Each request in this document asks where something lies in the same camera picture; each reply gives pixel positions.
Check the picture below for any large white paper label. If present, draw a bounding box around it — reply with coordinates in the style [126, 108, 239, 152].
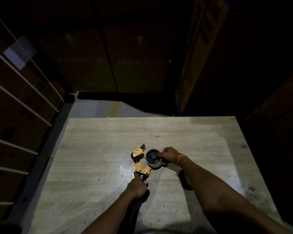
[3, 36, 37, 70]

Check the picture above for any person's left hand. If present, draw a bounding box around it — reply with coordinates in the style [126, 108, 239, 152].
[126, 171, 148, 199]

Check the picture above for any person's left forearm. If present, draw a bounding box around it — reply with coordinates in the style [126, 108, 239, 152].
[81, 190, 138, 234]

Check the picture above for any dark cardboard box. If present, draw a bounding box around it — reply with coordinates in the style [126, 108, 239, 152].
[244, 68, 293, 227]

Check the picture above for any clear packing tape roll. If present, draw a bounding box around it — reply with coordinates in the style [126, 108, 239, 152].
[146, 149, 163, 169]

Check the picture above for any brown cardboard box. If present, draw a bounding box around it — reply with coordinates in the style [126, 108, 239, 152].
[37, 29, 118, 93]
[103, 21, 177, 94]

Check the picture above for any orange wrist band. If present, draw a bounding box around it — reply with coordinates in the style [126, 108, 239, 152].
[175, 155, 187, 167]

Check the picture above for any tall printed cardboard box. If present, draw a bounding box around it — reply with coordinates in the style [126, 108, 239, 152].
[178, 0, 229, 113]

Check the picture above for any dark metal rack frame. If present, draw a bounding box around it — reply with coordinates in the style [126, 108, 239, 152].
[13, 94, 75, 226]

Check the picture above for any set of white packing straps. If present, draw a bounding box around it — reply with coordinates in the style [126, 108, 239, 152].
[0, 8, 64, 205]

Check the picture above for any person's right hand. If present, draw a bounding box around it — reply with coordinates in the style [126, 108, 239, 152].
[157, 147, 181, 165]

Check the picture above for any person's right forearm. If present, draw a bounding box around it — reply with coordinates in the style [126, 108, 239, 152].
[178, 157, 287, 234]

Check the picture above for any orange tape dispenser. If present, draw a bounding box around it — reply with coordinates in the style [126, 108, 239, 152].
[131, 143, 167, 183]

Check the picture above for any strapped cardboard box stack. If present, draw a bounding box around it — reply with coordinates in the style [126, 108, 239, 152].
[0, 7, 67, 221]

